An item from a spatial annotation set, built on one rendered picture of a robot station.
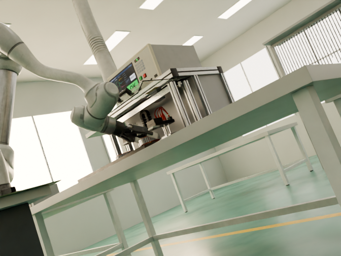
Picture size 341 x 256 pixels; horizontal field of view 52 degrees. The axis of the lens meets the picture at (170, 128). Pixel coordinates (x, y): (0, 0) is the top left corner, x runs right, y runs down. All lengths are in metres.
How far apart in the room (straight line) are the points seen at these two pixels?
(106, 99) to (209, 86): 0.69
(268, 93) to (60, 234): 5.85
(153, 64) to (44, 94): 5.49
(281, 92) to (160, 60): 1.03
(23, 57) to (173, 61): 0.79
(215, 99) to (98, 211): 5.32
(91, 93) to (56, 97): 5.81
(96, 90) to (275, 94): 0.80
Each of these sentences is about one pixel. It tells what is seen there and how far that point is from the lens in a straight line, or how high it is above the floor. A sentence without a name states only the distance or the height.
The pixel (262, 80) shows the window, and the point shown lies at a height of 2.06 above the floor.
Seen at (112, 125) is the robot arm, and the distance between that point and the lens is 1.68.
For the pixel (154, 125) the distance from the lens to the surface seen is 1.83.
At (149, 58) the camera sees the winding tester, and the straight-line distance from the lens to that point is 1.94.
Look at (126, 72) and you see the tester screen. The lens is 2.09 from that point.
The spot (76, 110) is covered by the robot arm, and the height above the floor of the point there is 1.03.
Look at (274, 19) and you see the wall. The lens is 8.60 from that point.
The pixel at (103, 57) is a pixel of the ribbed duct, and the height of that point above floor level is 1.92.
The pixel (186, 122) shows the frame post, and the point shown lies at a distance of 1.73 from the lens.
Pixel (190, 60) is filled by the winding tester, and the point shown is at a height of 1.22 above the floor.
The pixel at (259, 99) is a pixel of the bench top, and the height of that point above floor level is 0.72.
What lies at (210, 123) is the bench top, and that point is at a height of 0.72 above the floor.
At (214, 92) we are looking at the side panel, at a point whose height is 0.96.
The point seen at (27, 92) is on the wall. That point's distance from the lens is 7.17.
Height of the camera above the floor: 0.59
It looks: 8 degrees up
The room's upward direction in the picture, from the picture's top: 21 degrees counter-clockwise
